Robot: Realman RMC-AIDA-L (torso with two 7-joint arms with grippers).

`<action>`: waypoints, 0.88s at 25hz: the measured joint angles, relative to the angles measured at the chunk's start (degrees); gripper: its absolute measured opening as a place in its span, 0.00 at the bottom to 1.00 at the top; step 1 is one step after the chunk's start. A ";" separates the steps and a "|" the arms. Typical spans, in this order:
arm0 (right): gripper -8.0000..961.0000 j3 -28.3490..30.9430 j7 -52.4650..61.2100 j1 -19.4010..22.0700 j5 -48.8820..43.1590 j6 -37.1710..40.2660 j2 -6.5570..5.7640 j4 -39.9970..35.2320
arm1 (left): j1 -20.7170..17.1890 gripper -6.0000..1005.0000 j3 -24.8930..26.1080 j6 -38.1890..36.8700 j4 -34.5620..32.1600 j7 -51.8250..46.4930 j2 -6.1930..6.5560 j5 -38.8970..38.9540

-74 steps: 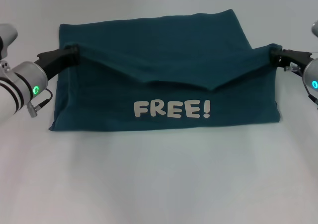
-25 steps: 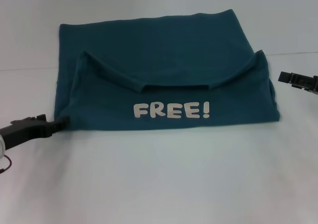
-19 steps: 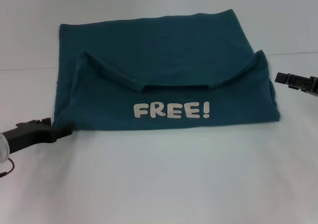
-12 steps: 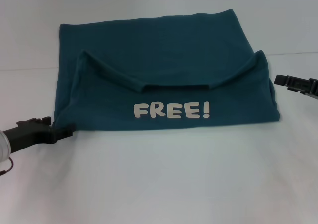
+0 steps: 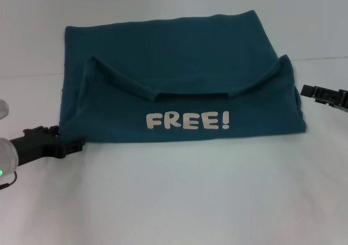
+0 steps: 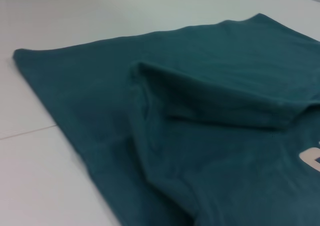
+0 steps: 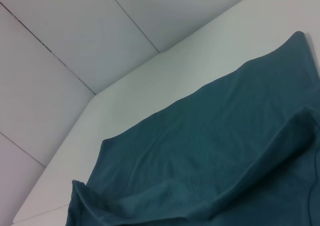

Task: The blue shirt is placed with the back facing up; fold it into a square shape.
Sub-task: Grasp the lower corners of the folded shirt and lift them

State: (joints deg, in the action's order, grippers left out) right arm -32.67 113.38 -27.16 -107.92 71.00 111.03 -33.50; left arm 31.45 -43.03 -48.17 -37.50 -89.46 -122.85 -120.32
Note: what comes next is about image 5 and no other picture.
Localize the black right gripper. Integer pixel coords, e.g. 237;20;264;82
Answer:
300;84;348;114

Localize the teal blue shirt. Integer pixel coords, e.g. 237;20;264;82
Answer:
55;10;308;146

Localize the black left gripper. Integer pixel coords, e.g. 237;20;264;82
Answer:
10;124;87;167

